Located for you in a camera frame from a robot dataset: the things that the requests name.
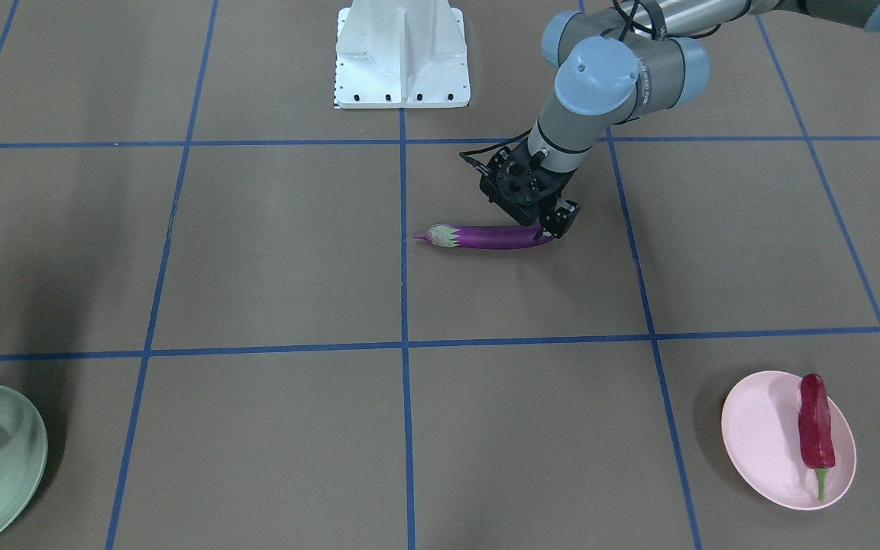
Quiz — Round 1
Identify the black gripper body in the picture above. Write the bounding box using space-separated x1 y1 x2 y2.
478 141 575 227

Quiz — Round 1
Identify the purple eggplant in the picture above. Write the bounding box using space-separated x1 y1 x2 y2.
413 224 555 251

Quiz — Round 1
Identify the red chili pepper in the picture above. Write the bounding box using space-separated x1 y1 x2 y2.
797 374 836 503

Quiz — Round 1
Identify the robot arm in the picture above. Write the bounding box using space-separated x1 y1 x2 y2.
455 1 880 250

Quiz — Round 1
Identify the pink plate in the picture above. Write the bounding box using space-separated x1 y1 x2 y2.
720 371 858 511

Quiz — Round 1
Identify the brown paper table mat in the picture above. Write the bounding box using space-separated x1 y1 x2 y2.
0 1 880 549

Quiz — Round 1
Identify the green plate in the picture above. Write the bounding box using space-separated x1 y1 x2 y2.
0 384 48 533

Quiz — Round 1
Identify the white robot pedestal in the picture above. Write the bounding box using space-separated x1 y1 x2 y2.
333 1 471 109

